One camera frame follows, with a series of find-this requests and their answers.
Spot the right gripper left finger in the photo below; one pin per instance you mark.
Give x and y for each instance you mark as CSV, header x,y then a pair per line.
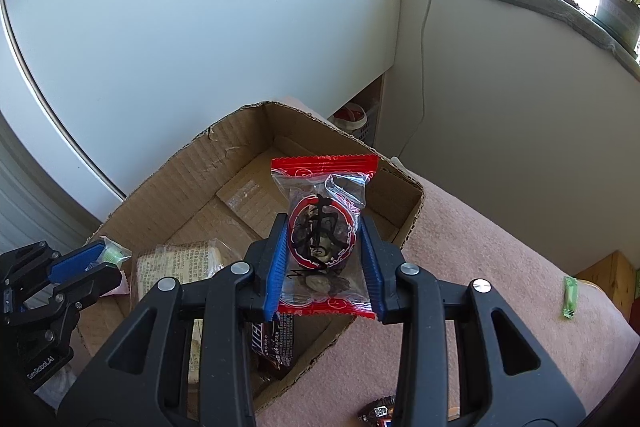
x,y
180,357

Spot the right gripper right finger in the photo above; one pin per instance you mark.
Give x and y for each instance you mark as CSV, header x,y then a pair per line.
x,y
372,271

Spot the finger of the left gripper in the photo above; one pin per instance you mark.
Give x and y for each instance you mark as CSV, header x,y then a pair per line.
x,y
75,263
85,289

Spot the pale green candy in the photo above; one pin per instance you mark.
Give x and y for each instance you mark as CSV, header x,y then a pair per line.
x,y
113,253

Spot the snickers bar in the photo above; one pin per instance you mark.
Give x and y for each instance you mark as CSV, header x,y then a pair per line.
x,y
378,413
273,346

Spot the red clear nut packet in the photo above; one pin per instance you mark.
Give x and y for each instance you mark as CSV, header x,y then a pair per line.
x,y
326,196

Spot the cracker pack in box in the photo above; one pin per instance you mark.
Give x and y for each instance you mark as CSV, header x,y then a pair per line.
x,y
187,263

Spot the pink blanket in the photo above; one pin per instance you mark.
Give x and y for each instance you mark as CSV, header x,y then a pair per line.
x,y
456,244

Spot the far green candy packet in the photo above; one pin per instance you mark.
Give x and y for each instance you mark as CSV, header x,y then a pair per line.
x,y
570,299

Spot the white cabinet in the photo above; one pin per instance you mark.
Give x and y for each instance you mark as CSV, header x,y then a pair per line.
x,y
102,92

